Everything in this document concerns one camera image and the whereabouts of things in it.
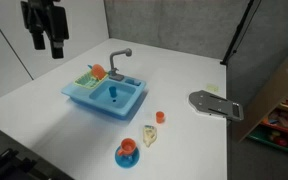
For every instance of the toy storage shelf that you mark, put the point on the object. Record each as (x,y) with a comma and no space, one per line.
(284,130)

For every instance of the blue toy sink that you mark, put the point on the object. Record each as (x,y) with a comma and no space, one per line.
(130,101)

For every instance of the black tripod pole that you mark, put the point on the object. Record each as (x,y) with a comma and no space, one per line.
(237,33)

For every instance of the orange toy mug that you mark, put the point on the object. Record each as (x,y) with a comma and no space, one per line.
(128,146)

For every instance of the grey toy faucet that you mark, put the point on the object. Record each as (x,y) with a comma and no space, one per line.
(112,63)

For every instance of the pale yellow sticker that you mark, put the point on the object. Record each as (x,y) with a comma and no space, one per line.
(212,88)

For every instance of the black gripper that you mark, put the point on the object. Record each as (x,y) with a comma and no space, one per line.
(47,18)

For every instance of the small orange toy cup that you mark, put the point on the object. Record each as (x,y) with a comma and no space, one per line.
(160,117)

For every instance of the blue toy scrub brush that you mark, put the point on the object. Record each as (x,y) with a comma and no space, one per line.
(132,82)

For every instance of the grey metal mounting plate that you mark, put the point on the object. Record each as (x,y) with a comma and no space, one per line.
(214,105)

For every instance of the blue toy cup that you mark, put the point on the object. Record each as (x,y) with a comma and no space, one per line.
(112,90)

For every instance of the yellow-green toy dish rack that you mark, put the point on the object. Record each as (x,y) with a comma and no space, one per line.
(83,81)

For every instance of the black camera equipment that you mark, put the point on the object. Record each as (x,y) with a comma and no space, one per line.
(4,165)

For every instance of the cream toy cleanser bottle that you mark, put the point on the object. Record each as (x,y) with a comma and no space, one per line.
(149,136)

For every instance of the blue toy saucer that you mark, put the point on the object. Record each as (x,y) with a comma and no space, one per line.
(127,163)

